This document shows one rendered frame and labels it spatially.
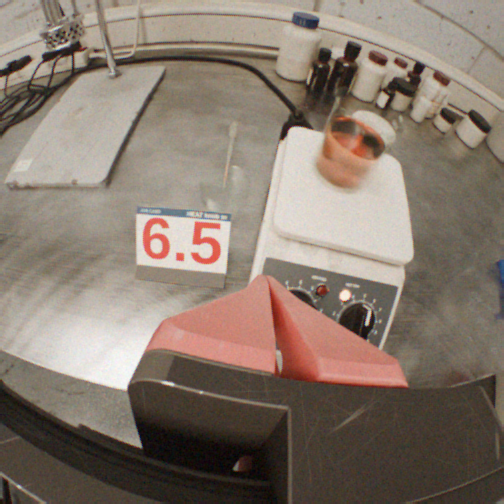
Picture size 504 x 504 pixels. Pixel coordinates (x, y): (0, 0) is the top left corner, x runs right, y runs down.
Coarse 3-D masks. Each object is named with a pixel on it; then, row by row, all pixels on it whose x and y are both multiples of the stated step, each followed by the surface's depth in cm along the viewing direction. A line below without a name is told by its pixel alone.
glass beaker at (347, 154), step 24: (336, 96) 14; (360, 96) 16; (384, 96) 15; (336, 120) 15; (384, 120) 16; (336, 144) 16; (360, 144) 15; (384, 144) 15; (312, 168) 20; (336, 168) 18; (360, 168) 17
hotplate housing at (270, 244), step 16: (272, 176) 23; (272, 192) 22; (272, 208) 21; (272, 240) 20; (288, 240) 20; (256, 256) 20; (272, 256) 19; (288, 256) 19; (304, 256) 20; (320, 256) 20; (336, 256) 20; (352, 256) 20; (256, 272) 20; (352, 272) 19; (368, 272) 20; (384, 272) 20; (400, 272) 20; (400, 288) 20; (384, 336) 20
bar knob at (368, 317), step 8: (360, 304) 19; (344, 312) 20; (352, 312) 19; (360, 312) 19; (368, 312) 18; (344, 320) 19; (352, 320) 19; (360, 320) 18; (368, 320) 18; (352, 328) 20; (360, 328) 18; (368, 328) 18; (360, 336) 18
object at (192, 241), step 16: (144, 224) 24; (160, 224) 24; (176, 224) 24; (192, 224) 24; (208, 224) 24; (224, 224) 24; (144, 240) 24; (160, 240) 24; (176, 240) 24; (192, 240) 24; (208, 240) 24; (224, 240) 24; (144, 256) 24; (160, 256) 24; (176, 256) 25; (192, 256) 25; (208, 256) 25
